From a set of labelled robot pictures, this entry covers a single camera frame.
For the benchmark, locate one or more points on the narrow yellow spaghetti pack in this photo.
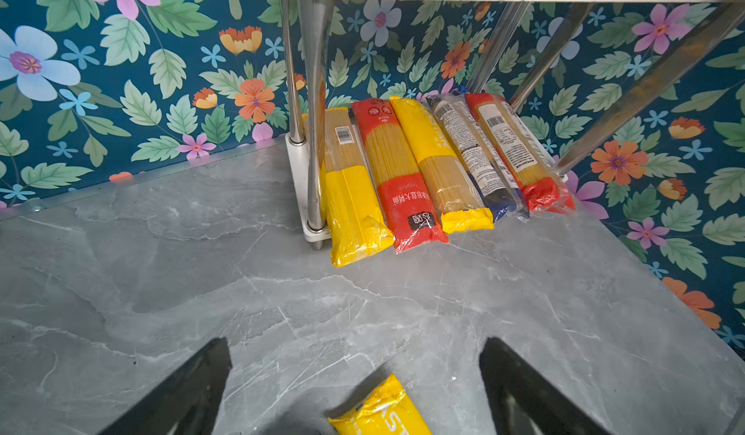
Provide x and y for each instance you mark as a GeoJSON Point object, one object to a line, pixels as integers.
{"type": "Point", "coordinates": [458, 204]}

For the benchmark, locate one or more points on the white-label clear spaghetti pack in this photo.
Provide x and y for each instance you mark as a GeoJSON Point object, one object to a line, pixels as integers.
{"type": "Point", "coordinates": [498, 191]}

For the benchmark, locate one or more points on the wide yellow spaghetti pack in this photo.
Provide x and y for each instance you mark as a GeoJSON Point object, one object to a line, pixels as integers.
{"type": "Point", "coordinates": [353, 213]}

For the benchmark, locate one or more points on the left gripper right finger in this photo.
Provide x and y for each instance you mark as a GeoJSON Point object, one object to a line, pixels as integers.
{"type": "Point", "coordinates": [522, 401]}

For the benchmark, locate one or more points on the red-yellow labelled spaghetti pack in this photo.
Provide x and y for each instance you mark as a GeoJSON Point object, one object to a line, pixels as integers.
{"type": "Point", "coordinates": [541, 188]}

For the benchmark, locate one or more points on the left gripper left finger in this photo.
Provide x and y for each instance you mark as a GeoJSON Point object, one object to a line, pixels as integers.
{"type": "Point", "coordinates": [187, 402]}

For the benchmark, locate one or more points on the yellow Pastatime spaghetti pack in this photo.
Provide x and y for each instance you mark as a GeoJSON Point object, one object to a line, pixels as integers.
{"type": "Point", "coordinates": [387, 410]}

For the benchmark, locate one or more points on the red spaghetti pack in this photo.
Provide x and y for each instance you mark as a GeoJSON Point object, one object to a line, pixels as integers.
{"type": "Point", "coordinates": [405, 200]}

